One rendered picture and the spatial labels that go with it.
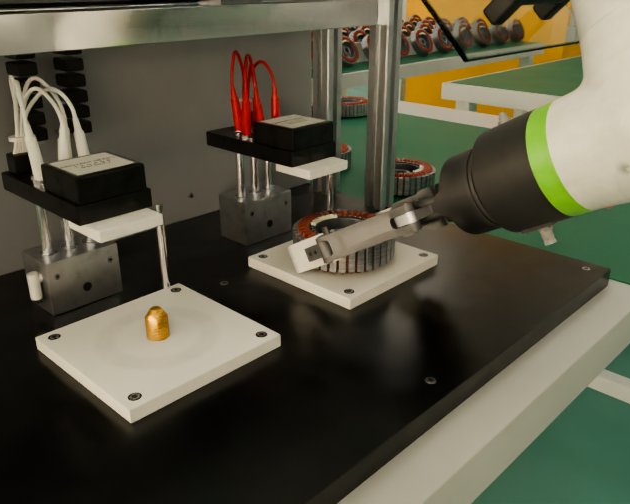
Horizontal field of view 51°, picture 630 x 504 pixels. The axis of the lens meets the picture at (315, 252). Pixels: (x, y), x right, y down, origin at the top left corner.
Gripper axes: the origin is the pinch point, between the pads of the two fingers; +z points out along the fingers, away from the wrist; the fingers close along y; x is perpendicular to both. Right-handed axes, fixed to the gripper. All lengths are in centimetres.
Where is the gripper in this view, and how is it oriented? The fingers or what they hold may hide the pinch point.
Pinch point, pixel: (344, 239)
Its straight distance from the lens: 72.1
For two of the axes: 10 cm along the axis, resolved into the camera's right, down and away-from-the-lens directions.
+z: -6.3, 2.3, 7.5
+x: -3.6, -9.3, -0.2
